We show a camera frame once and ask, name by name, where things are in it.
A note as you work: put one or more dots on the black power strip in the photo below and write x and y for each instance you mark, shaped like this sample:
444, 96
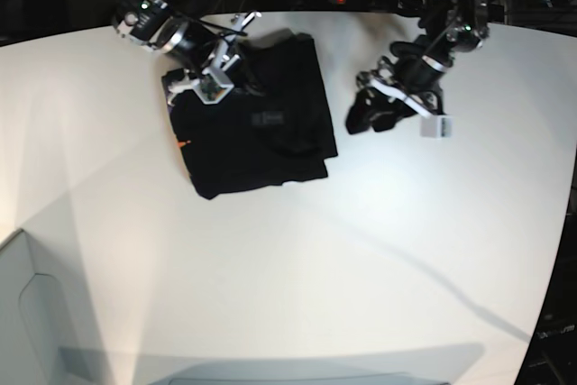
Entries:
367, 5

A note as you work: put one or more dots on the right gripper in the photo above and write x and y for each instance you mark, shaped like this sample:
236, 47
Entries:
207, 52

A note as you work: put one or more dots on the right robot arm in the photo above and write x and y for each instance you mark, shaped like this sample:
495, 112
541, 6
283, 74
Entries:
142, 22

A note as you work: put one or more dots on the black T-shirt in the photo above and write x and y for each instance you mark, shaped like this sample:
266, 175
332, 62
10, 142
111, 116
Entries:
248, 141

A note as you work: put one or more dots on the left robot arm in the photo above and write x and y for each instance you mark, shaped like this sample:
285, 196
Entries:
453, 25

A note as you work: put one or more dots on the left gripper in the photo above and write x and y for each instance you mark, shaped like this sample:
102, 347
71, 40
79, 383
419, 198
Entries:
402, 88

